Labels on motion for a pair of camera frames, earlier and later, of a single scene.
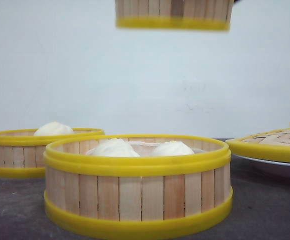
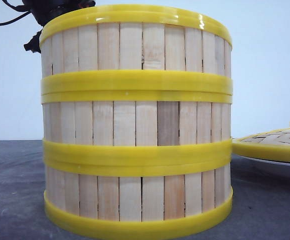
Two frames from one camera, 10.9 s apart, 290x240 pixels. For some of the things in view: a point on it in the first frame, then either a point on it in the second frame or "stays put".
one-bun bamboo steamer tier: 19,152 to 136,50
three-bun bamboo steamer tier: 193,15 to 137,126
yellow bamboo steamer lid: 286,145 stays put
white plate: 245,166 stays put
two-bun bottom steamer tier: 136,184 stays put
